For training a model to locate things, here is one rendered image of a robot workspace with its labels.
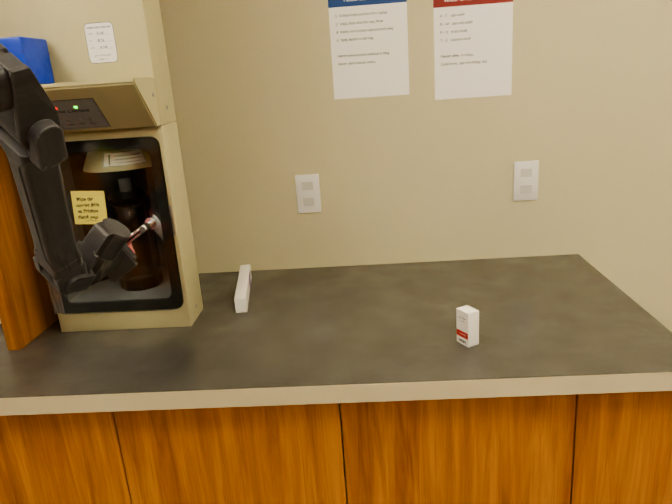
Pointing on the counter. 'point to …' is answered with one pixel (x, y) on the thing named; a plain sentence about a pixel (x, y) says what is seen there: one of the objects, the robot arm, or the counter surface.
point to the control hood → (113, 100)
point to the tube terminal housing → (116, 11)
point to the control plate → (80, 114)
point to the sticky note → (88, 206)
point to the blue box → (31, 55)
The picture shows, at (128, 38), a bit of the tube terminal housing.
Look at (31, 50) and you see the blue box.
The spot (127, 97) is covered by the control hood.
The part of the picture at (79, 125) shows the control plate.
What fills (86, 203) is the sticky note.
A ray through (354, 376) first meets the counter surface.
